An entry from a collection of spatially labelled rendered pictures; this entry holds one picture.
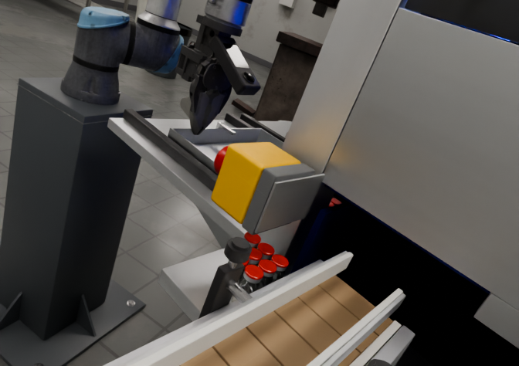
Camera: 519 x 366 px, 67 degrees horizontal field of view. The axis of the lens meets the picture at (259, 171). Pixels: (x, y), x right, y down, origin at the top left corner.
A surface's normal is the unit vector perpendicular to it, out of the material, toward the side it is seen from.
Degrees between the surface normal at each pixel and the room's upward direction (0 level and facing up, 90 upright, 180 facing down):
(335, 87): 90
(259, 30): 90
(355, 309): 0
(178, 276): 0
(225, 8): 90
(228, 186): 90
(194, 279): 0
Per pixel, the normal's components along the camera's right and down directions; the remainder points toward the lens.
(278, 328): 0.33, -0.87
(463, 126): -0.64, 0.08
